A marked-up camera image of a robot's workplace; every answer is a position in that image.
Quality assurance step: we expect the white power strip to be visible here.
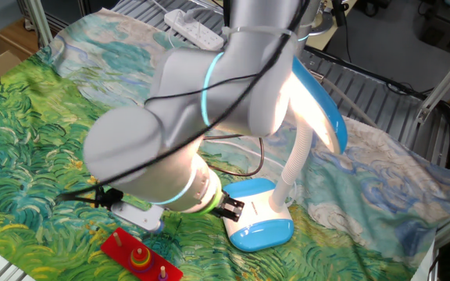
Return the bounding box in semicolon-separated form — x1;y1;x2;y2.
163;8;225;52

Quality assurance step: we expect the red peg board toy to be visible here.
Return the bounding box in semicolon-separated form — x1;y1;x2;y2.
99;227;184;281

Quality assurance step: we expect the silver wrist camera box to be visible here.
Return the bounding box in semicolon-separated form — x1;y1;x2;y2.
110;201;166;235

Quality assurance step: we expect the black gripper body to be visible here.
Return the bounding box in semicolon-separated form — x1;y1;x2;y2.
211;193;230;219

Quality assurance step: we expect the painted landscape tablecloth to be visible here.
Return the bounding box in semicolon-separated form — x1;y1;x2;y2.
0;7;450;281

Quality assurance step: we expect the rainbow ring stack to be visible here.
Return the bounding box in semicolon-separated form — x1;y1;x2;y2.
127;247;155;274

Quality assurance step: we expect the blue and white desk lamp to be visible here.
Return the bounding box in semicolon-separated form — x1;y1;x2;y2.
221;55;349;253

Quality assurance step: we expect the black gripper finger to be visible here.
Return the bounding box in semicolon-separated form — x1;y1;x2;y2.
224;196;246;214
216;208;244;222

